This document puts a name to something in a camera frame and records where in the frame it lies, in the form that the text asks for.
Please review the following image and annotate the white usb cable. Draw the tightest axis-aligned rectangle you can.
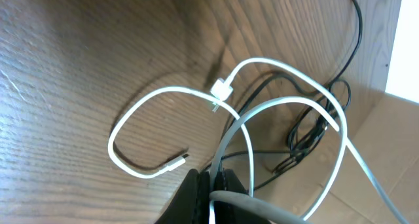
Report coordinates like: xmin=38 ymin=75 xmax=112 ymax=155
xmin=107 ymin=56 xmax=410 ymax=224

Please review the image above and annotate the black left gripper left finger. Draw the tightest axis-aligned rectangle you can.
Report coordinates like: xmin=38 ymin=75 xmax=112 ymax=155
xmin=155 ymin=169 xmax=210 ymax=224

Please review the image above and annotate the black usb cable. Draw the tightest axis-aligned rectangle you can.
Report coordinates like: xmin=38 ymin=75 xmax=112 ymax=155
xmin=201 ymin=0 xmax=363 ymax=191

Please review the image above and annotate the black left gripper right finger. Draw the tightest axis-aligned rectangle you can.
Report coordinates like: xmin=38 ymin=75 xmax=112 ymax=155
xmin=214 ymin=169 xmax=270 ymax=224

